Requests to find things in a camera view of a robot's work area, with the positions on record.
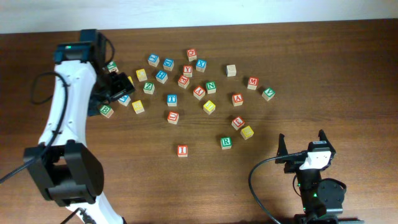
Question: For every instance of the red M block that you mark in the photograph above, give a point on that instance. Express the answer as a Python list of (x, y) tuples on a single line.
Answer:
[(253, 83)]

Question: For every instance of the red Y upright block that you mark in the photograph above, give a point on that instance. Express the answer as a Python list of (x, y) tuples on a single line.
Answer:
[(187, 70)]

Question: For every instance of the green V block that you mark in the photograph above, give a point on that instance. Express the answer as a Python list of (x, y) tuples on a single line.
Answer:
[(268, 94)]

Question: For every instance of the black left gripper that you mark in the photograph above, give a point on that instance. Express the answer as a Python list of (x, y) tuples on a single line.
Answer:
[(124, 86)]

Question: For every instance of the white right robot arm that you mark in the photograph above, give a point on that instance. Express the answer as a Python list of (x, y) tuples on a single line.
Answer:
[(322, 199)]

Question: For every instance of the plain wooden block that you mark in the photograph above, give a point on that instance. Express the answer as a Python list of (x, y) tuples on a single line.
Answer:
[(231, 70)]

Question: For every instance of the red E block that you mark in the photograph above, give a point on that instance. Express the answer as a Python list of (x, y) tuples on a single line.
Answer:
[(183, 81)]

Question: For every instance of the blue H block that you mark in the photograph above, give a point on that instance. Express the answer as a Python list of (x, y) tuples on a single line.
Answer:
[(161, 76)]

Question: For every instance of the blue T block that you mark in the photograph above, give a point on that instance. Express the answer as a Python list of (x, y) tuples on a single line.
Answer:
[(172, 100)]

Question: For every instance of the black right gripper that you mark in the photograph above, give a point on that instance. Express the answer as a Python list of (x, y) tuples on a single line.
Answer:
[(291, 165)]

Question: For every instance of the green Z block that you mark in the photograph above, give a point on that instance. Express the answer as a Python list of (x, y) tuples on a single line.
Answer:
[(149, 88)]

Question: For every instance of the yellow C block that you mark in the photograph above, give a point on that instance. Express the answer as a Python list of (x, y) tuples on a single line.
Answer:
[(130, 79)]

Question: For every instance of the red U block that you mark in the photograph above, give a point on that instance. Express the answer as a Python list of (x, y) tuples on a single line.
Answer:
[(173, 117)]

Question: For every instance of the red I block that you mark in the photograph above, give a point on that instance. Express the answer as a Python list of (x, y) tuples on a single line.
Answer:
[(182, 150)]

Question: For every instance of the yellow block lower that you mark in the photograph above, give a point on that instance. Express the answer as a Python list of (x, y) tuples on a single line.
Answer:
[(138, 106)]

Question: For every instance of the green N block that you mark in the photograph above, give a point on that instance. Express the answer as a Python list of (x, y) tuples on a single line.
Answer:
[(210, 87)]

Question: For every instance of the yellow 8 block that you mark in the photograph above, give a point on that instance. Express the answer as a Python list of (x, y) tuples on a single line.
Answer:
[(209, 107)]

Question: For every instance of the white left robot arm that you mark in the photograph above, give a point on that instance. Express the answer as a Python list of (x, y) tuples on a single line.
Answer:
[(62, 167)]

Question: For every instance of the red Y tilted block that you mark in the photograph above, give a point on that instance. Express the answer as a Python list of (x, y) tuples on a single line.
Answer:
[(199, 92)]

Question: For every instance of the blue D block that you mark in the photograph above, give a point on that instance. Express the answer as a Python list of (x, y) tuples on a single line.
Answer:
[(168, 64)]

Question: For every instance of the green R block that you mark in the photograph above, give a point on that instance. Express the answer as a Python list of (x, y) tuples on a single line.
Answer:
[(226, 143)]

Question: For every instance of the yellow S block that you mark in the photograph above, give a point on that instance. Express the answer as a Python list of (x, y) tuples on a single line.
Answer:
[(247, 132)]

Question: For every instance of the green B block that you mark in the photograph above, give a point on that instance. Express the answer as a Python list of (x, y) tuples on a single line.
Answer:
[(106, 111)]

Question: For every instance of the green J block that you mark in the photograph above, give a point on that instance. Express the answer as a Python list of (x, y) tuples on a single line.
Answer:
[(112, 67)]

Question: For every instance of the red A block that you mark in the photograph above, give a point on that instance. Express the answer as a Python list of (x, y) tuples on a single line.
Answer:
[(237, 99)]

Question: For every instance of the yellow block middle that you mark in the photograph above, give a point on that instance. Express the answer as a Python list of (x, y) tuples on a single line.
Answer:
[(141, 75)]

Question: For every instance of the red C block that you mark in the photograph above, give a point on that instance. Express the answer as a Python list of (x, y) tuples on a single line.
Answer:
[(191, 54)]

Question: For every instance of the blue 5 block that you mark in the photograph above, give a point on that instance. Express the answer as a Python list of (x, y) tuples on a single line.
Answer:
[(124, 100)]

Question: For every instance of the red 3 block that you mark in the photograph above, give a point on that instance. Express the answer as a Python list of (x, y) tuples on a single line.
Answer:
[(237, 123)]

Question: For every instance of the blue X block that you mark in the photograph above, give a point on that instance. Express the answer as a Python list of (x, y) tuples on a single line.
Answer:
[(201, 65)]

